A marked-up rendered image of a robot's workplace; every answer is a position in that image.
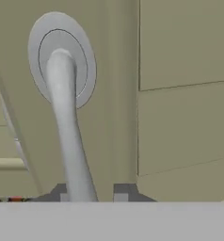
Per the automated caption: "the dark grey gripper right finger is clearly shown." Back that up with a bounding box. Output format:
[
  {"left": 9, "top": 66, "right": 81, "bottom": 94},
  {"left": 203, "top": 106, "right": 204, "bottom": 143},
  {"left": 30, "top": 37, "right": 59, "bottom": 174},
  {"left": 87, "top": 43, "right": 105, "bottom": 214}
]
[{"left": 113, "top": 183, "right": 157, "bottom": 202}]

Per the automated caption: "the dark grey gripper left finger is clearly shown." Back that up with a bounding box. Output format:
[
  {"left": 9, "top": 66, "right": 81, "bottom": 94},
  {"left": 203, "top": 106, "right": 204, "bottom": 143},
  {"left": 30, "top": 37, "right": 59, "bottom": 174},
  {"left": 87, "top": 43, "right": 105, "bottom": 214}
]
[{"left": 31, "top": 183, "right": 69, "bottom": 202}]

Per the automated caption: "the olive cabinet door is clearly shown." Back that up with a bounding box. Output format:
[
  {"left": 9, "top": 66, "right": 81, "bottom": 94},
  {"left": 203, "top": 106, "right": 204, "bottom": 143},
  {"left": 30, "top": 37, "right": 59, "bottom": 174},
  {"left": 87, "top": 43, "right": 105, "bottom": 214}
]
[{"left": 138, "top": 0, "right": 224, "bottom": 92}]

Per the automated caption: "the red and black patterned object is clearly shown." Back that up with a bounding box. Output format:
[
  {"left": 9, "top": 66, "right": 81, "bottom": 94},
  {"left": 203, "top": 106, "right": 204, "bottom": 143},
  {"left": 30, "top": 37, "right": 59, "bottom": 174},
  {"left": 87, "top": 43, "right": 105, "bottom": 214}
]
[{"left": 0, "top": 196, "right": 33, "bottom": 202}]

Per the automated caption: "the olive drawer front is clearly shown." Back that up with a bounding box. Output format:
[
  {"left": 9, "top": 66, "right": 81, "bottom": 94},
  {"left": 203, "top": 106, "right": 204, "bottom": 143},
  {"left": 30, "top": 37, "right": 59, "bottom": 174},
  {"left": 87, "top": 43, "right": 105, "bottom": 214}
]
[
  {"left": 136, "top": 155, "right": 224, "bottom": 202},
  {"left": 136, "top": 80, "right": 224, "bottom": 177}
]

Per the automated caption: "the grey stool with round base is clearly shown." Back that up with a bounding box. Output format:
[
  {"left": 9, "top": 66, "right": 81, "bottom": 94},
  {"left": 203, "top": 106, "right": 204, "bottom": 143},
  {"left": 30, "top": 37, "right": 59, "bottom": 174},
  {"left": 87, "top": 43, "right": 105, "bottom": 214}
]
[{"left": 27, "top": 11, "right": 100, "bottom": 202}]

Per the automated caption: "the beige bar handle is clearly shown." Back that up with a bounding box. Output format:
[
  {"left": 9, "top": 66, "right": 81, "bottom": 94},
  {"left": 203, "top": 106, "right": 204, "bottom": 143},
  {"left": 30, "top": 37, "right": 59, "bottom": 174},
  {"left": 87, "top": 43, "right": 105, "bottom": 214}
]
[{"left": 0, "top": 157, "right": 26, "bottom": 170}]

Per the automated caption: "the olive cabinet front with handle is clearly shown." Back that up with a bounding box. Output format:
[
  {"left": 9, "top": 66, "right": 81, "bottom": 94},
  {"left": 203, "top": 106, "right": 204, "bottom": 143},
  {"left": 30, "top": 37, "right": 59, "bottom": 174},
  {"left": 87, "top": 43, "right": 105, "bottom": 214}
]
[{"left": 0, "top": 73, "right": 40, "bottom": 198}]

